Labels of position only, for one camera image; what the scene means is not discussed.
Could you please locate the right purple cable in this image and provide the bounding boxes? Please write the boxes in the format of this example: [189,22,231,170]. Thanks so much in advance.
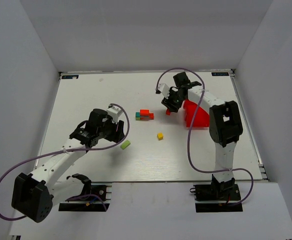
[155,67,254,206]

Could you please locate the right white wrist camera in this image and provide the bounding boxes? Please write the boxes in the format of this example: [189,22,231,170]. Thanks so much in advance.
[155,83,170,99]

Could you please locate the table logo sticker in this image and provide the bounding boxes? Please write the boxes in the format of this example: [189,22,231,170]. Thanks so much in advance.
[61,75,79,80]
[211,72,229,77]

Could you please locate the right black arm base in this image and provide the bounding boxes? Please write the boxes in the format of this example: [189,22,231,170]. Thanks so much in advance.
[189,184,243,213]

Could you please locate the red arch wood block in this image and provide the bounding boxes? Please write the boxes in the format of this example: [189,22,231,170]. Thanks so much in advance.
[140,113,154,121]

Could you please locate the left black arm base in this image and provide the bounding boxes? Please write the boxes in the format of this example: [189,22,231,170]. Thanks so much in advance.
[58,183,112,212]

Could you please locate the light green flat block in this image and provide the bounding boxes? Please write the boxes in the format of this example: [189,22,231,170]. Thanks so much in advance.
[120,140,131,150]

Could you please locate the left table logo sticker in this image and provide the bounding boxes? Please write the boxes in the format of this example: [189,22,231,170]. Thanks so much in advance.
[61,75,79,80]

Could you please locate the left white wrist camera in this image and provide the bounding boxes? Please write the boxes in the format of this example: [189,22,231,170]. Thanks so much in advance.
[106,105,123,124]

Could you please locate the teal long wood block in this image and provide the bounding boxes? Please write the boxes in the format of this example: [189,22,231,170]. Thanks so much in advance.
[135,112,145,118]

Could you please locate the small red cube block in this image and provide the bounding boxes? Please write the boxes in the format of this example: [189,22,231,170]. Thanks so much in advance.
[165,109,171,116]

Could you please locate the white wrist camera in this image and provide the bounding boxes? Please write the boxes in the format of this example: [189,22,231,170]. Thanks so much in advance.
[155,83,170,99]
[106,105,123,124]

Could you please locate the red plastic bin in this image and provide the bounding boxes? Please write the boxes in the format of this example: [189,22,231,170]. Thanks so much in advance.
[183,99,210,128]

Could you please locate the yellow cube wood block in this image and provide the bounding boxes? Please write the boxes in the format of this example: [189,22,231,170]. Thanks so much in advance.
[157,132,164,140]

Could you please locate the right table logo sticker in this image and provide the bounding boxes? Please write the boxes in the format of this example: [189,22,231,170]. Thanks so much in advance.
[211,72,229,77]

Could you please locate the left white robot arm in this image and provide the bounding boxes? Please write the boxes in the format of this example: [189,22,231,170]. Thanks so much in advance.
[11,103,130,223]

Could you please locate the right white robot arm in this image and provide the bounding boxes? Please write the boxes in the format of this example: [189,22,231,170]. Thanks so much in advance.
[155,71,243,200]

